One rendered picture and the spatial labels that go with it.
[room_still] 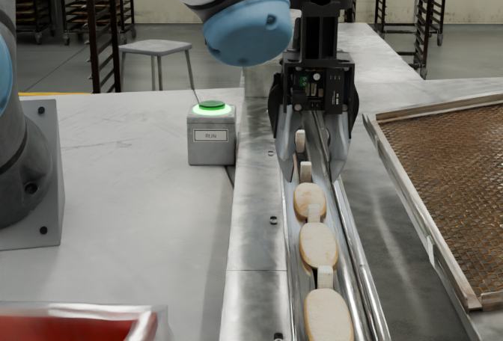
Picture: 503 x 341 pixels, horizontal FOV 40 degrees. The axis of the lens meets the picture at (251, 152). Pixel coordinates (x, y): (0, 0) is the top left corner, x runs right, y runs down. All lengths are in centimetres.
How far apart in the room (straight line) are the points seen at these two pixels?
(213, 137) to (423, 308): 45
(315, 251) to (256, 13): 24
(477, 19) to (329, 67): 750
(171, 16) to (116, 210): 704
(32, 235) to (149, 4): 715
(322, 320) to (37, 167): 38
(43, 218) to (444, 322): 44
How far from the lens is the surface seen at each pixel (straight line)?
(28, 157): 77
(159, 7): 788
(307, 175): 88
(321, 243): 69
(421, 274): 74
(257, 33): 57
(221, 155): 101
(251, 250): 67
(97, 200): 92
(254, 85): 123
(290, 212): 79
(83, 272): 74
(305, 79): 71
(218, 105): 101
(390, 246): 79
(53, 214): 82
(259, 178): 85
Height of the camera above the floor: 116
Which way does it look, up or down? 19 degrees down
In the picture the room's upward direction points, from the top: straight up
